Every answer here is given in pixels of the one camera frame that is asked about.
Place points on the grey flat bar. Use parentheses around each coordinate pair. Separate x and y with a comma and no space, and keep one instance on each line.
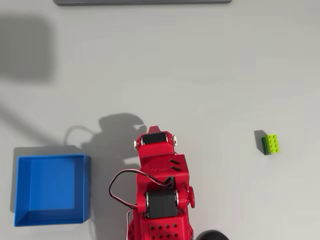
(142,2)

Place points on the red robot arm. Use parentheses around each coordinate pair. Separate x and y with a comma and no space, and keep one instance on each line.
(160,165)

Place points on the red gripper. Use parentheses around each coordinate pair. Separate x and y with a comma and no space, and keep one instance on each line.
(155,149)

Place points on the lime green lego brick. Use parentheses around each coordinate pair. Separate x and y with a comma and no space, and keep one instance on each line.
(272,143)

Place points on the black round object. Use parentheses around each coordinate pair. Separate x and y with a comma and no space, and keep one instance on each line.
(212,235)

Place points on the blue plastic bin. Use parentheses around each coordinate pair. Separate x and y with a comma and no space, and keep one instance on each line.
(52,185)

